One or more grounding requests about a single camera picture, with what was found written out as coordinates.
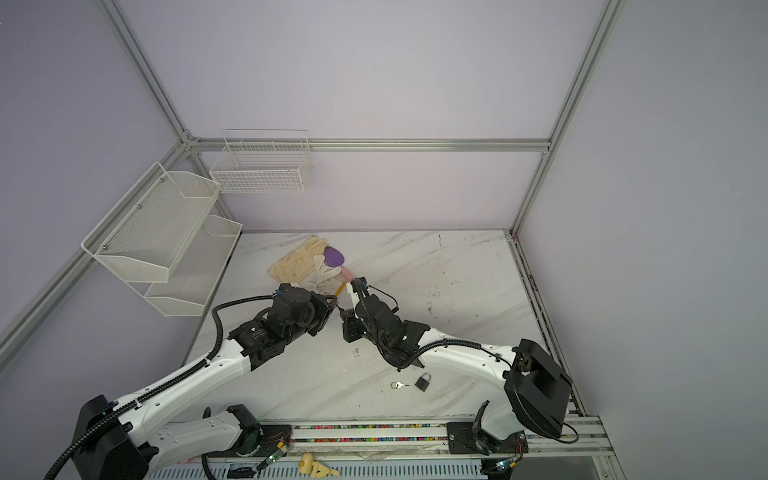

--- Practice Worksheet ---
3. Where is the beige work glove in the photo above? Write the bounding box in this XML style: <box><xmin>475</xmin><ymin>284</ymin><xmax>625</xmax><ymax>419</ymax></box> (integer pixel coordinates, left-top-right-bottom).
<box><xmin>268</xmin><ymin>235</ymin><xmax>328</xmax><ymax>284</ymax></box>

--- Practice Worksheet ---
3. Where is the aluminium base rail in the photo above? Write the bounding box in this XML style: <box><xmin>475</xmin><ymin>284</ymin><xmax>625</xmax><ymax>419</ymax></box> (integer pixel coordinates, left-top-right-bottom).
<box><xmin>152</xmin><ymin>414</ymin><xmax>626</xmax><ymax>479</ymax></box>

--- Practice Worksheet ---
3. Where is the white mesh two-tier shelf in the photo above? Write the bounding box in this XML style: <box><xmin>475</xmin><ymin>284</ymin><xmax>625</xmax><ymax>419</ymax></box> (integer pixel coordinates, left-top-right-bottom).
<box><xmin>81</xmin><ymin>163</ymin><xmax>242</xmax><ymax>317</ymax></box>

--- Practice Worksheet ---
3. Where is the black padlock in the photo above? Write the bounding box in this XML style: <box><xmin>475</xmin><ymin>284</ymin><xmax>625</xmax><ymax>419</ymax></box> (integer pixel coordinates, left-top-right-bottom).
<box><xmin>414</xmin><ymin>372</ymin><xmax>431</xmax><ymax>392</ymax></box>

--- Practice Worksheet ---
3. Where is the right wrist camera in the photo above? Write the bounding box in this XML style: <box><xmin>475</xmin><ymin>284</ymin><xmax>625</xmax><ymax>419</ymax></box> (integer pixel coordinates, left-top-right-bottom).
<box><xmin>346</xmin><ymin>278</ymin><xmax>369</xmax><ymax>309</ymax></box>

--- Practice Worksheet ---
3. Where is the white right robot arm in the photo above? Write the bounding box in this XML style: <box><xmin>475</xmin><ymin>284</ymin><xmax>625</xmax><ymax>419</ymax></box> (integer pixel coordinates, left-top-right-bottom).
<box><xmin>341</xmin><ymin>278</ymin><xmax>579</xmax><ymax>455</ymax></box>

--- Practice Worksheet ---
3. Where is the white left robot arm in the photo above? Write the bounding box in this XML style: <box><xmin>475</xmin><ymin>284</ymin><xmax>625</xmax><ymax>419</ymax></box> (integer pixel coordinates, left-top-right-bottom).
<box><xmin>45</xmin><ymin>283</ymin><xmax>338</xmax><ymax>479</ymax></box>

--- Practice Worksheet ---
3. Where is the purple pink spatula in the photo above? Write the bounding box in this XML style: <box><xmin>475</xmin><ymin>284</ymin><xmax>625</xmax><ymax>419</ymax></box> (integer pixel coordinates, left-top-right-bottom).
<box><xmin>324</xmin><ymin>246</ymin><xmax>355</xmax><ymax>282</ymax></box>

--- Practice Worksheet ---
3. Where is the white wire basket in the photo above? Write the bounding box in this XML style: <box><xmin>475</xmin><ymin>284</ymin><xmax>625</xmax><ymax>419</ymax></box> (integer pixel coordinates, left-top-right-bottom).
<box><xmin>209</xmin><ymin>129</ymin><xmax>314</xmax><ymax>194</ymax></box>

